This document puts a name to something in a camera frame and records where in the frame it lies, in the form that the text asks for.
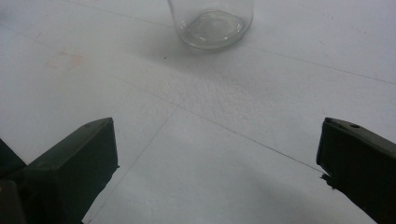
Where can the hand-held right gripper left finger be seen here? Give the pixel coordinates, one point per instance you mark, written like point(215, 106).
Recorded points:
point(77, 168)

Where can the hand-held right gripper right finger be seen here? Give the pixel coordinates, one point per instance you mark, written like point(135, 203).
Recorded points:
point(361, 161)

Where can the clear glass jar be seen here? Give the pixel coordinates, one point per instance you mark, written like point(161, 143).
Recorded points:
point(214, 31)

